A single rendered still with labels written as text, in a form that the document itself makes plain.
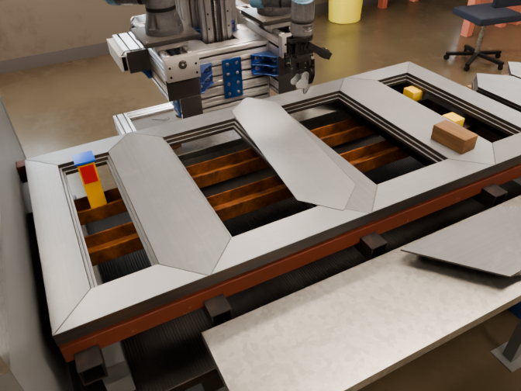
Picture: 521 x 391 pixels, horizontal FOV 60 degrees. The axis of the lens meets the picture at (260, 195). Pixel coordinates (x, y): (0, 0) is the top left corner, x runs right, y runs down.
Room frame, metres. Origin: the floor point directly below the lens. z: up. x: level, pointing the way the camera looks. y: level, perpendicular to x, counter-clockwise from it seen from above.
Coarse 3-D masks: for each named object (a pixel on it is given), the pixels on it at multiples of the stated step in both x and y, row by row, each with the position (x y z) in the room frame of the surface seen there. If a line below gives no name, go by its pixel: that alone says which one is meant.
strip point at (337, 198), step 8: (328, 192) 0.98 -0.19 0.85; (336, 192) 0.97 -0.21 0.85; (344, 192) 0.97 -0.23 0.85; (304, 200) 0.95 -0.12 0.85; (312, 200) 0.95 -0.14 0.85; (320, 200) 0.94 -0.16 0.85; (328, 200) 0.94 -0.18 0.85; (336, 200) 0.94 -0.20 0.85; (344, 200) 0.94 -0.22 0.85; (336, 208) 0.91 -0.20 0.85; (344, 208) 0.91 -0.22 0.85
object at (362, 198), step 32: (320, 96) 1.59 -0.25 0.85; (448, 96) 1.55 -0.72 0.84; (224, 128) 1.41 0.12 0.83; (384, 128) 1.36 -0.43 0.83; (512, 128) 1.30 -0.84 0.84; (96, 160) 1.22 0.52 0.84; (512, 160) 1.11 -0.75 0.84; (352, 192) 0.97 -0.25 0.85; (352, 224) 0.86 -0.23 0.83; (192, 288) 0.68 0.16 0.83; (96, 320) 0.59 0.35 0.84
